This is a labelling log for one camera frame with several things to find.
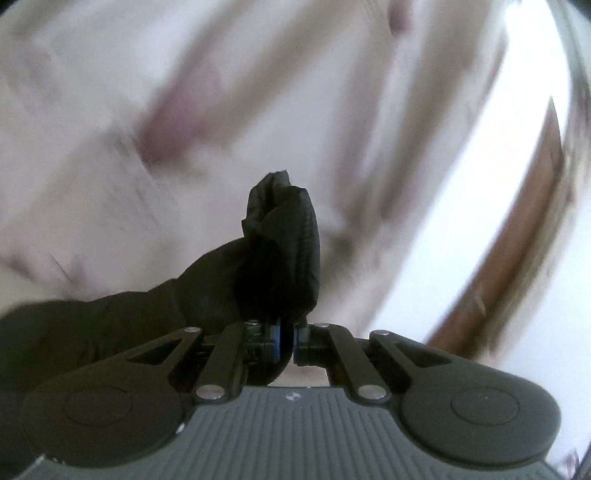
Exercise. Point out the black garment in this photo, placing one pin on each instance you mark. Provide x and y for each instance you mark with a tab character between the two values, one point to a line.
277	258

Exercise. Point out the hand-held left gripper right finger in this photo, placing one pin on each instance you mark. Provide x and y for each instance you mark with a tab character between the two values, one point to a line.
299	342

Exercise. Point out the brown wooden bed frame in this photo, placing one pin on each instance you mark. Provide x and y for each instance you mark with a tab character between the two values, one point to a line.
512	240

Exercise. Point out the floral printed blanket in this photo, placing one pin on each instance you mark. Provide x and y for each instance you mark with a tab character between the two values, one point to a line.
221	115

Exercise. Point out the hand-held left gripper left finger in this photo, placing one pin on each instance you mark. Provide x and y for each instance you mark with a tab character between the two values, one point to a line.
275	340

